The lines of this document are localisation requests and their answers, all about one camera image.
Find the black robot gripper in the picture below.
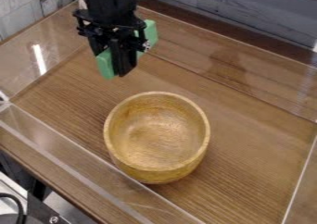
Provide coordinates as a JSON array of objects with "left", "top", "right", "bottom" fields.
[{"left": 74, "top": 0, "right": 145, "bottom": 77}]

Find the green rectangular block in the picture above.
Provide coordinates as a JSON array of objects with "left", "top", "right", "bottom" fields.
[{"left": 95, "top": 19, "right": 160, "bottom": 79}]

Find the brown wooden bowl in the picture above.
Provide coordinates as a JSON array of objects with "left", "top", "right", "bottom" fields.
[{"left": 103, "top": 92, "right": 210, "bottom": 184}]

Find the black cable lower left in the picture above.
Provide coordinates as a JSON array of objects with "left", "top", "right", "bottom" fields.
[{"left": 0, "top": 193, "right": 27, "bottom": 224}]

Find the black metal frame bracket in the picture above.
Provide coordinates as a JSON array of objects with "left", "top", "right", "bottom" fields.
[{"left": 24, "top": 200, "right": 71, "bottom": 224}]

